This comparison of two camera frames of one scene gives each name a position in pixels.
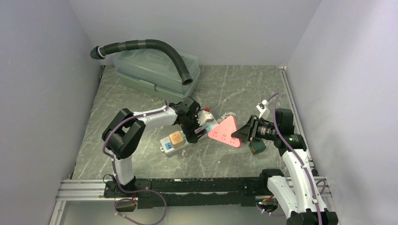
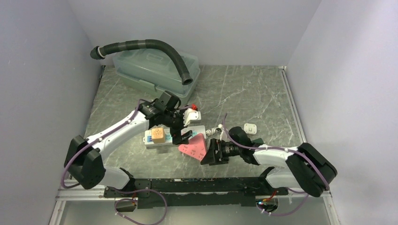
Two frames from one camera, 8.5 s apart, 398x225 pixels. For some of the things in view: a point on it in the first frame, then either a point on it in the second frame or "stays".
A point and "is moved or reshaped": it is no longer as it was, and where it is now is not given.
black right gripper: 250,128 to 211,157
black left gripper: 190,134 to 178,138
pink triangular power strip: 222,132 is moved or reshaped
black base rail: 156,192 stays
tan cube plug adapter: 177,139 is moved or reshaped
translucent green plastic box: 152,69 stays
